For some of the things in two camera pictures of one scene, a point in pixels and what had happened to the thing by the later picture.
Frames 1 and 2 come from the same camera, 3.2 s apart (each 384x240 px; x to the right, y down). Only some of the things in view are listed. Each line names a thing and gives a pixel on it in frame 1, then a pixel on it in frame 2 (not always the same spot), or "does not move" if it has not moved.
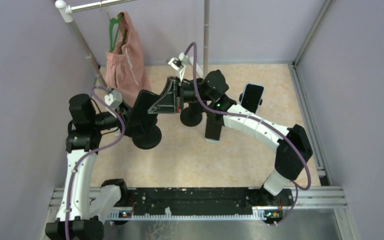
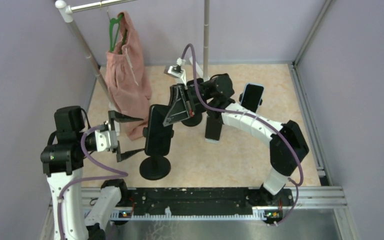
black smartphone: x=139 y=119 → x=159 y=138
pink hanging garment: x=125 y=68 does not move
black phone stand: x=240 y=97 does not move
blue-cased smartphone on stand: x=252 y=96 does not move
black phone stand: x=143 y=128 → x=156 y=167
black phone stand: x=192 y=116 does not move
